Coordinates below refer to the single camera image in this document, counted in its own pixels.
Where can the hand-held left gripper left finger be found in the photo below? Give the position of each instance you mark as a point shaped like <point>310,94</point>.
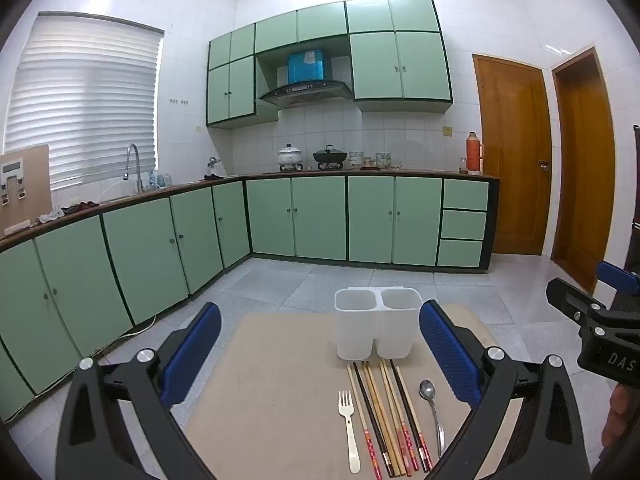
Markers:
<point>192,355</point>

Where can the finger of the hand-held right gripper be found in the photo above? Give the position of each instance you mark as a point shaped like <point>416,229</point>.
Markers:
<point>570,297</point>
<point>615,277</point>

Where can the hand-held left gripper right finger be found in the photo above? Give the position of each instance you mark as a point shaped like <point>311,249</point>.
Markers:
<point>450,355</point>

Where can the metal spoon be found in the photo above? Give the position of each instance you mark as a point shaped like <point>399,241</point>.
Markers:
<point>426,390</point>

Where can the cream chopstick red end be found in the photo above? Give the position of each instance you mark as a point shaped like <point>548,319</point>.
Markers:
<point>363,420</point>
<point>406,390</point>

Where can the black chopstick red end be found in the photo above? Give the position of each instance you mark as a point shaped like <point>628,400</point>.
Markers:
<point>410,415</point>
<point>374,420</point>

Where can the plain bamboo chopstick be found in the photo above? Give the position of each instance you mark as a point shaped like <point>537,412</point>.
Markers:
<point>387,420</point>
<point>381,420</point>

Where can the white two-compartment utensil holder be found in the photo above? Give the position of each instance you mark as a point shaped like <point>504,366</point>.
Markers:
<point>355,330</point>

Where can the white plastic fork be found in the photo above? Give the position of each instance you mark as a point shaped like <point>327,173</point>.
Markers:
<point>348,410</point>

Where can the person's right hand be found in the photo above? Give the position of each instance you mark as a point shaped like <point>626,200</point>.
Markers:
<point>617,415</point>

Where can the black furniture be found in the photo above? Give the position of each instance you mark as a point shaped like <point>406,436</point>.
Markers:
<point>636,180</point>

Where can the green drawer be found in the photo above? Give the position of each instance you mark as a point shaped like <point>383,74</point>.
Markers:
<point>460,254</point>
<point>463,225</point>
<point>465,195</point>

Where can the green base cabinet run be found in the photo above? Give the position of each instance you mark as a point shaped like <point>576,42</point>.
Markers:
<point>140,255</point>
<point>320,217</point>

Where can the small jar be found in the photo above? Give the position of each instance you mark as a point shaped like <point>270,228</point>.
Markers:
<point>463,166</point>

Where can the orange thermos flask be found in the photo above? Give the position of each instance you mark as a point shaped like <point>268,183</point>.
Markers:
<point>473,155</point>

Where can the clear bottles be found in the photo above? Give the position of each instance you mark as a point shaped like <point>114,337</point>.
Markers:
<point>159,180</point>

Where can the dark cloth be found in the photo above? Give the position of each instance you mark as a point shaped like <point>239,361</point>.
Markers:
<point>75,208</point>

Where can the patterned dishes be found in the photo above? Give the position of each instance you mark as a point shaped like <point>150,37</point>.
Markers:
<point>383,160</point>

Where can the metal kitchen faucet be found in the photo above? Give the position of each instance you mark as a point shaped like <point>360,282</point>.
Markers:
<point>132,152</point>

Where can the stack of bowls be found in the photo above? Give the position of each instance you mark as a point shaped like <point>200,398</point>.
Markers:
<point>356,159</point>

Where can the white lidded pot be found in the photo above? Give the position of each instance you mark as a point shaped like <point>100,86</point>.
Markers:
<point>290,156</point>

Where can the wooden board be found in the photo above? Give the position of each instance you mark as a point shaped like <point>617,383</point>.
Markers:
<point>37,190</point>

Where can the black wok with lid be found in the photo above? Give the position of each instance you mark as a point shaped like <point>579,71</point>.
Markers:
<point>329,156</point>

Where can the white device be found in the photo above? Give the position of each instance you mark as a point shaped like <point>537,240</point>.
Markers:
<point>11,177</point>

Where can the white window blind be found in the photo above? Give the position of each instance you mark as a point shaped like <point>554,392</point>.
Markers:
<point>85,100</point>

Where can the black range hood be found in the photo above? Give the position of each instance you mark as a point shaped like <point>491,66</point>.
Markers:
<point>305,92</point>

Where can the blue box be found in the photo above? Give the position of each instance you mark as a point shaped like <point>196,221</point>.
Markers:
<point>307,66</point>

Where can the green wall cabinet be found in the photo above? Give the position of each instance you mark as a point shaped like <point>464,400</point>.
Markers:
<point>400,60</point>
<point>300,25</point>
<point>235,85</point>

